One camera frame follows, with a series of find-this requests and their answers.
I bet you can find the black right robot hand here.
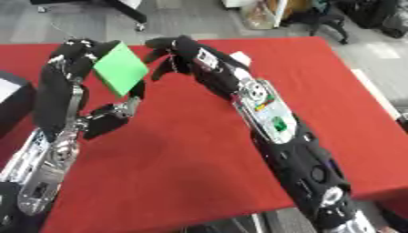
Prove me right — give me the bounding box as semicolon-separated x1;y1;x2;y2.
141;35;252;101

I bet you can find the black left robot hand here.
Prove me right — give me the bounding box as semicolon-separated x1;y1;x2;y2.
32;37;147;141

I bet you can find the green square block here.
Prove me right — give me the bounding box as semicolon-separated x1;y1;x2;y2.
90;41;152;98

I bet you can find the black box with white inside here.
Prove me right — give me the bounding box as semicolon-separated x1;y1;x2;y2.
0;70;38;140

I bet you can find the black chair base with casters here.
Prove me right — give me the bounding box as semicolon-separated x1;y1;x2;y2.
28;0;150;33

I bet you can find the black office chair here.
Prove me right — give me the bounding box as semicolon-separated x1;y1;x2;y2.
279;0;351;46

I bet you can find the black bag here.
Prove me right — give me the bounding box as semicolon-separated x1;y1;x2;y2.
339;0;408;39

